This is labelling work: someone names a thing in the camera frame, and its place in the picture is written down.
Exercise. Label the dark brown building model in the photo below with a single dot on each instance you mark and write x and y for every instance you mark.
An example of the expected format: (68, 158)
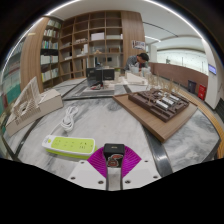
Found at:
(155, 105)

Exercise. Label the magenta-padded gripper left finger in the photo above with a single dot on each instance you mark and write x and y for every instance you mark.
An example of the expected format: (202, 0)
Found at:
(85, 173)

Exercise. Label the thin wooden stick model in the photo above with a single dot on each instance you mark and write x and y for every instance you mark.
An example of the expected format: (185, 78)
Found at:
(163, 85)

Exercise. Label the flat wooden board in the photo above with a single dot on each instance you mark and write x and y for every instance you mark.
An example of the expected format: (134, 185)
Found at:
(150, 124)

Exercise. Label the black box model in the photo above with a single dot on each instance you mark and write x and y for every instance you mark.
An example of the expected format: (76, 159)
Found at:
(100, 75)

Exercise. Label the red bin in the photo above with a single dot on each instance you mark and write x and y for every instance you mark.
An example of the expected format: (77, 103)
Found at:
(202, 92)

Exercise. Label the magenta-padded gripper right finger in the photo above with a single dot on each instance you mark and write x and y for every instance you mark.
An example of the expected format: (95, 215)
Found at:
(143, 173)

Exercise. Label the grey model base board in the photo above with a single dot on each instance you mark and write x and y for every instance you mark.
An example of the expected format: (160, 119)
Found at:
(98, 90)

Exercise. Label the wooden wall shelf unit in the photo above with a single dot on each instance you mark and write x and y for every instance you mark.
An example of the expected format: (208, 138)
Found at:
(129, 30)

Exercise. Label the small white building model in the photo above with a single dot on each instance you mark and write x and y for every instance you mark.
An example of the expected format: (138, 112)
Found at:
(135, 79)

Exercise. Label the poster on shelf panel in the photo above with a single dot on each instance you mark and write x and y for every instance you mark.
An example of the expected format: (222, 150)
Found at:
(138, 45)

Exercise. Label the person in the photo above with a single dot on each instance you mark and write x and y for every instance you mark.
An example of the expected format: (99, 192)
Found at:
(132, 61)

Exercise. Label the bookcase with coloured books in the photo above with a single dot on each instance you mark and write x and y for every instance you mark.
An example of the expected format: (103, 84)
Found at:
(11, 80)

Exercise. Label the black bin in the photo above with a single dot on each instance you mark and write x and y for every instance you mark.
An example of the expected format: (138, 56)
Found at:
(191, 86)

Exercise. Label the black charger with red print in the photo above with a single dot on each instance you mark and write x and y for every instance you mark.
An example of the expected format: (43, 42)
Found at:
(114, 155)

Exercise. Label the white architectural model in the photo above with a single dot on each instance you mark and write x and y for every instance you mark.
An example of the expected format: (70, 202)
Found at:
(46, 101)

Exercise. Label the wall screen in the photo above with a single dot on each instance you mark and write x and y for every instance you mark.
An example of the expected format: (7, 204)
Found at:
(212, 69)

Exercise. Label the white and green power strip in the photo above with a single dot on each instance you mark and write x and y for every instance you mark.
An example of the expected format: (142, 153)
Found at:
(70, 145)

